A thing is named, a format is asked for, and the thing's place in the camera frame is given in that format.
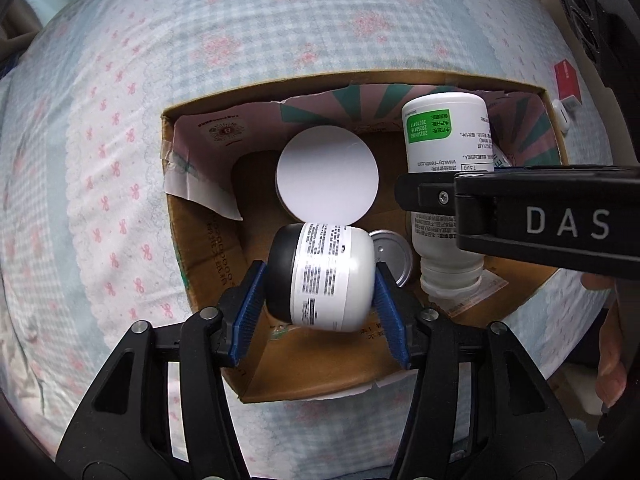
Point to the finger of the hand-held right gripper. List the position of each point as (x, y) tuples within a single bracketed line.
[(430, 195)]

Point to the cardboard box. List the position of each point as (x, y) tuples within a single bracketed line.
[(212, 250)]

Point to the person's right hand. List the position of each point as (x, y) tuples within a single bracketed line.
[(612, 360)]

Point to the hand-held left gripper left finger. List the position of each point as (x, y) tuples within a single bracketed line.
[(247, 305)]

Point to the red rectangular box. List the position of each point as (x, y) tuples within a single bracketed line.
[(567, 80)]

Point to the white earbuds case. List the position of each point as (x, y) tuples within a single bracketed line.
[(567, 112)]

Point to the white jar with black lid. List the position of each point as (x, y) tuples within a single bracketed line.
[(325, 275)]

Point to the round white-lidded jar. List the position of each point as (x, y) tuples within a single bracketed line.
[(327, 175)]

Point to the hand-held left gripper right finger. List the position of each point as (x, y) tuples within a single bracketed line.
[(392, 320)]

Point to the white pill bottle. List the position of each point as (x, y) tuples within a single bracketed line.
[(445, 130)]

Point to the small silver-lidded tin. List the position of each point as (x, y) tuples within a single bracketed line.
[(395, 255)]

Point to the checked floral bed sheet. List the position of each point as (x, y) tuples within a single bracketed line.
[(125, 110)]

